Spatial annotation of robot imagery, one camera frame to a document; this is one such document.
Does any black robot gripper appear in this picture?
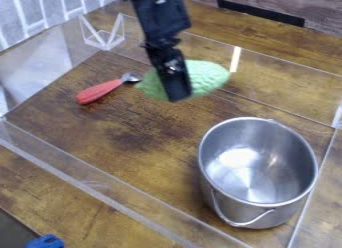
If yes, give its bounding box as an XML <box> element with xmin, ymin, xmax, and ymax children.
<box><xmin>125</xmin><ymin>0</ymin><xmax>193</xmax><ymax>102</ymax></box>

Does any silver metal pot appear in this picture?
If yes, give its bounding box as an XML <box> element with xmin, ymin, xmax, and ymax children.
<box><xmin>198</xmin><ymin>117</ymin><xmax>319</xmax><ymax>229</ymax></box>

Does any clear acrylic triangle bracket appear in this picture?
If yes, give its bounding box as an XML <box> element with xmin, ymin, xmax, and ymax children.
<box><xmin>79</xmin><ymin>15</ymin><xmax>126</xmax><ymax>51</ymax></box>

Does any clear acrylic enclosure wall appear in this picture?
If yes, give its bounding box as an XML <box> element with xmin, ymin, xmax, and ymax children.
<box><xmin>0</xmin><ymin>11</ymin><xmax>342</xmax><ymax>248</ymax></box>

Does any blue object at corner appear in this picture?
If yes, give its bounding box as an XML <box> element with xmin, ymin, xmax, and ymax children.
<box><xmin>25</xmin><ymin>234</ymin><xmax>65</xmax><ymax>248</ymax></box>

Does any red handled metal spoon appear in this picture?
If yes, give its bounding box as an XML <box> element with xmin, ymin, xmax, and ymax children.
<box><xmin>77</xmin><ymin>72</ymin><xmax>142</xmax><ymax>105</ymax></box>

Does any green bumpy gourd toy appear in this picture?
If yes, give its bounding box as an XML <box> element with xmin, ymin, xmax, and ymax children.
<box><xmin>136</xmin><ymin>60</ymin><xmax>232</xmax><ymax>101</ymax></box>

